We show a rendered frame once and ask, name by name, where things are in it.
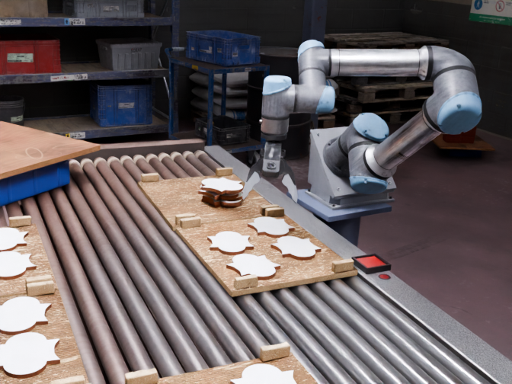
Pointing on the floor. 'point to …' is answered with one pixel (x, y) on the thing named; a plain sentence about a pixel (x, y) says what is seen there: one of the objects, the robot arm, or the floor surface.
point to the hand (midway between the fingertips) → (269, 203)
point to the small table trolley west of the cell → (212, 103)
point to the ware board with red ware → (462, 144)
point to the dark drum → (299, 127)
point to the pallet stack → (383, 108)
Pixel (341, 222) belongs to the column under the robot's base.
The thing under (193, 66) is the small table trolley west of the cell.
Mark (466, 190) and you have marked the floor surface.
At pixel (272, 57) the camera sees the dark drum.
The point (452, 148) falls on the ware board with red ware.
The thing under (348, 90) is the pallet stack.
